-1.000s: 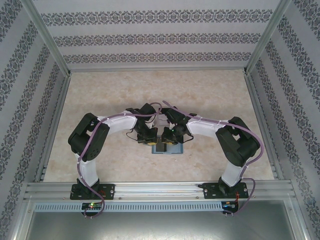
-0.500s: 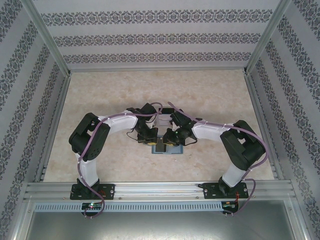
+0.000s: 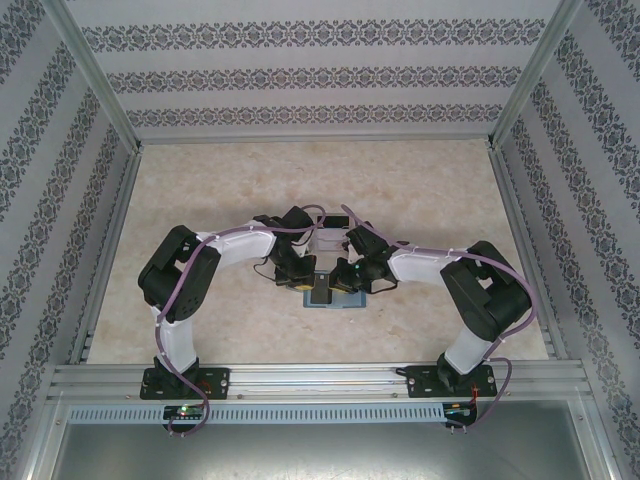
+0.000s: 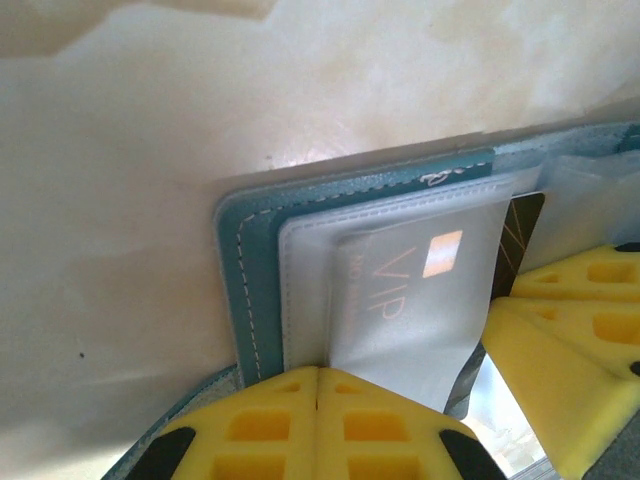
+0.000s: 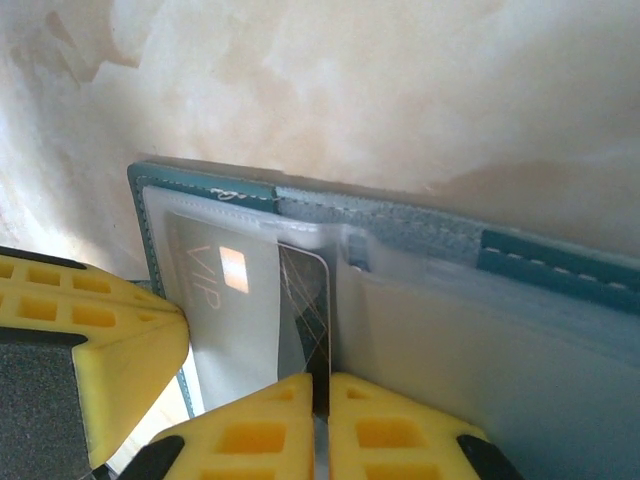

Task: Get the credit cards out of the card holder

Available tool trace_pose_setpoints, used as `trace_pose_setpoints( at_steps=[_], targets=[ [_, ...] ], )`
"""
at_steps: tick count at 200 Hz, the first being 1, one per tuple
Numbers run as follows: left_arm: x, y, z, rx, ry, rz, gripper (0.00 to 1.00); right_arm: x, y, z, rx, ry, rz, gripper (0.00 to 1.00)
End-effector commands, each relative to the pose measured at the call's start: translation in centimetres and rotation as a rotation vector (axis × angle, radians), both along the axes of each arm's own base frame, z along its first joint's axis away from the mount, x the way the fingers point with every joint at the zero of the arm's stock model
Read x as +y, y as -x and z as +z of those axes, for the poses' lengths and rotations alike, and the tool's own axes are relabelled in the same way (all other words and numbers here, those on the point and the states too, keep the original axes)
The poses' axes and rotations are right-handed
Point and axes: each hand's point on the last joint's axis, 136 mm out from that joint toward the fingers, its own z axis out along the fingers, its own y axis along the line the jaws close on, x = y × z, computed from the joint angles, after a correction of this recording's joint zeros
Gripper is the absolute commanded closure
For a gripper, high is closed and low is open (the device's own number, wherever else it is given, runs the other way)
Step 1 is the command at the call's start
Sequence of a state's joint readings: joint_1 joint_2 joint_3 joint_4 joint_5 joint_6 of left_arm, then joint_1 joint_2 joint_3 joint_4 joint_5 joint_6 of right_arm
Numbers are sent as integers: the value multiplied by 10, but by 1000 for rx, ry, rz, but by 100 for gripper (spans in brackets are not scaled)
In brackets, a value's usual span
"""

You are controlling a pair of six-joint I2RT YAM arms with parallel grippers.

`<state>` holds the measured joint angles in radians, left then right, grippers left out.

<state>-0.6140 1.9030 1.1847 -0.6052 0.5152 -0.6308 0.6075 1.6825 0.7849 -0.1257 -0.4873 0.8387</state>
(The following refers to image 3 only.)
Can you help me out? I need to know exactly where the blue-grey card holder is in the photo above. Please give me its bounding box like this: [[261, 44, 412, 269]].
[[303, 292, 369, 309]]

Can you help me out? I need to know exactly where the white card with pink print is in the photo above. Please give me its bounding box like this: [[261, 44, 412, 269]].
[[315, 228, 347, 251]]

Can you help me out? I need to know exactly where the clear acrylic box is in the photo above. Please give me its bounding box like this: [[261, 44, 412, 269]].
[[312, 212, 351, 254]]

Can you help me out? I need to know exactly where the grey metal sheet panel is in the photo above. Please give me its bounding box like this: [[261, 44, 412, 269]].
[[49, 422, 591, 480]]

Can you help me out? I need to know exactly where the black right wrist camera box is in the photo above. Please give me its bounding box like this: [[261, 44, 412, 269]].
[[346, 225, 389, 257]]

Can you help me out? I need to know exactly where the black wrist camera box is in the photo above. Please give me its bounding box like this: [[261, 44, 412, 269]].
[[280, 205, 314, 236], [346, 225, 389, 257]]

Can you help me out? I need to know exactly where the thin black right gripper cable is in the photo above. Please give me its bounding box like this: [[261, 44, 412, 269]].
[[372, 273, 401, 295]]

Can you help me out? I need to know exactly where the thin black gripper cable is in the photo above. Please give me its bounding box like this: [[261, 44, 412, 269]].
[[253, 258, 280, 285], [372, 273, 401, 295]]

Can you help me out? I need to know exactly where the thin black left gripper cable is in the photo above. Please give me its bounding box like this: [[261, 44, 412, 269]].
[[253, 258, 280, 285]]

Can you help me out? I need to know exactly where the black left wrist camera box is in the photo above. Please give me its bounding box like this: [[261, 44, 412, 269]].
[[280, 205, 314, 236]]

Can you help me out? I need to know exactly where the aluminium mounting rail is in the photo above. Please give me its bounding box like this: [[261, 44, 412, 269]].
[[47, 362, 591, 401]]

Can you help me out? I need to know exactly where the grey slotted cable duct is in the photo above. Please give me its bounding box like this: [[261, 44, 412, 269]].
[[67, 403, 449, 424]]

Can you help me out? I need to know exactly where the aluminium back rail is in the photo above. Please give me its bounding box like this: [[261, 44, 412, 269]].
[[134, 131, 496, 147]]

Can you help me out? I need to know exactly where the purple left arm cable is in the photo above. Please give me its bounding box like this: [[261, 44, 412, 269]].
[[153, 202, 324, 439]]

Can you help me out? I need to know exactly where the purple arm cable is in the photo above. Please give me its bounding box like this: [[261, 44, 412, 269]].
[[339, 202, 537, 436], [153, 202, 324, 439]]

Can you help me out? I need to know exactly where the aluminium side rail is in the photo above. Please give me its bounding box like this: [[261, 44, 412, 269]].
[[69, 148, 145, 366], [488, 146, 570, 362]]

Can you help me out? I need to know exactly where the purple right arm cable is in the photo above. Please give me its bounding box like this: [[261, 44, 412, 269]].
[[339, 202, 537, 436]]

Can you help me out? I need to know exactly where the aluminium frame post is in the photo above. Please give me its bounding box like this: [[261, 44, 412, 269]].
[[487, 0, 584, 149], [42, 0, 144, 151]]

